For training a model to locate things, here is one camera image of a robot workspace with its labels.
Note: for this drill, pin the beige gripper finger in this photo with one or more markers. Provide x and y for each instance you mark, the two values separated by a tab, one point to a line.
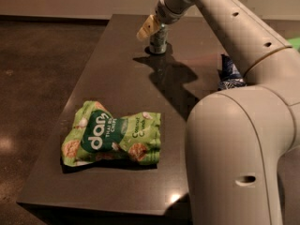
149	28

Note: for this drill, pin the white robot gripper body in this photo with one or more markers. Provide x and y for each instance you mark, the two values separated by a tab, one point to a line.
163	15

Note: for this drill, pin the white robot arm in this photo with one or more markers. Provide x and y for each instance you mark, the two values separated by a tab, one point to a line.
236	137

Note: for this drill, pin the blue white chip bag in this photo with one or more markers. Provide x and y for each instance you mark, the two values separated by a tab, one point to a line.
230	77

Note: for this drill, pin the green rice chip bag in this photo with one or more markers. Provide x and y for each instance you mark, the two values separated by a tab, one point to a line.
96	135

